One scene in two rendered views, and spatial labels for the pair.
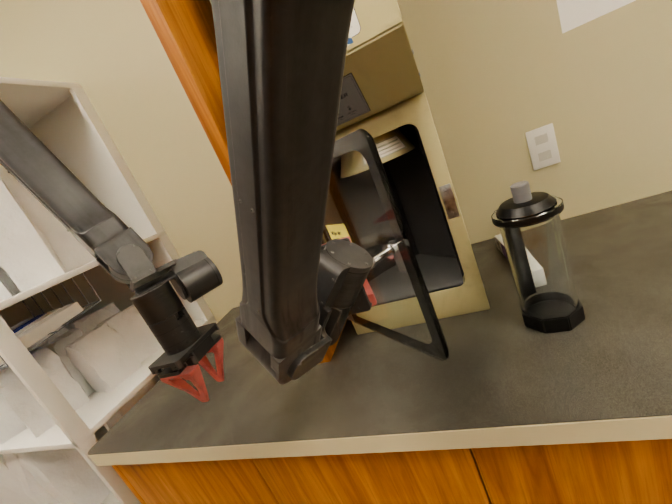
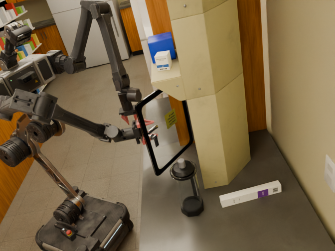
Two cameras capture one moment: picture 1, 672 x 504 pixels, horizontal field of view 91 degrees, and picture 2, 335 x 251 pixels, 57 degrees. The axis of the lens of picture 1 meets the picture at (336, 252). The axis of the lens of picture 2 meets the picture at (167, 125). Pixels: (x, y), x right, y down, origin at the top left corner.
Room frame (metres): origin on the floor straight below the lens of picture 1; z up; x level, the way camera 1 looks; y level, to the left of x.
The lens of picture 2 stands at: (0.23, -1.22, 1.95)
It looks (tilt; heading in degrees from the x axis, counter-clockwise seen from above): 32 degrees down; 73
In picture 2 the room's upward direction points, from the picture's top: 14 degrees counter-clockwise
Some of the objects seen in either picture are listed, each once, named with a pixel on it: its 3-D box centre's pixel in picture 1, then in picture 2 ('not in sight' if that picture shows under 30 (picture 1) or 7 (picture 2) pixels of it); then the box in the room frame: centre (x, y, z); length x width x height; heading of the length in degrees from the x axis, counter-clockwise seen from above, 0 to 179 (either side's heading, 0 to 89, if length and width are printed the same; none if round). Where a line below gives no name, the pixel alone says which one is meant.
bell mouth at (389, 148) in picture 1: (373, 151); not in sight; (0.77, -0.17, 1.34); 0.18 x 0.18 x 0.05
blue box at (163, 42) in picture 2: not in sight; (161, 47); (0.67, -0.02, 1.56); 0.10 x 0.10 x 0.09; 67
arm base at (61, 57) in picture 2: not in sight; (63, 62); (0.29, 0.64, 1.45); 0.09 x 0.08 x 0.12; 37
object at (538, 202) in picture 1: (523, 201); (182, 166); (0.53, -0.33, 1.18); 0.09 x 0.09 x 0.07
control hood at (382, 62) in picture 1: (327, 101); (167, 74); (0.64, -0.09, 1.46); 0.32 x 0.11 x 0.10; 67
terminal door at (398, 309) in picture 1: (356, 252); (167, 126); (0.60, -0.04, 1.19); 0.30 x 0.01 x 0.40; 25
